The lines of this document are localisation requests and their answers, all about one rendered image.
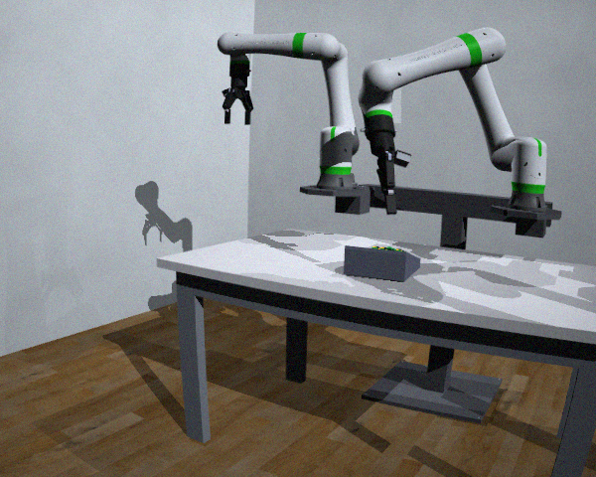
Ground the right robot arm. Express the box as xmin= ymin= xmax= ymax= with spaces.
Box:
xmin=218 ymin=32 xmax=360 ymax=190

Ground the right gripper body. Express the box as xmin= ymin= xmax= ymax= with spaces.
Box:
xmin=230 ymin=76 xmax=247 ymax=99

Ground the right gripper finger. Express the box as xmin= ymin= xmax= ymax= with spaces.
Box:
xmin=241 ymin=90 xmax=253 ymax=125
xmin=223 ymin=88 xmax=241 ymax=124

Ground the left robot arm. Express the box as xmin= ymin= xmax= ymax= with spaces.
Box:
xmin=358 ymin=28 xmax=547 ymax=212

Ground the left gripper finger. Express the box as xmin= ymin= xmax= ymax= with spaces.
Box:
xmin=376 ymin=159 xmax=396 ymax=215
xmin=378 ymin=151 xmax=397 ymax=214

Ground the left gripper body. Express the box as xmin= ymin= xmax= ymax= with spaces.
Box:
xmin=370 ymin=132 xmax=395 ymax=166

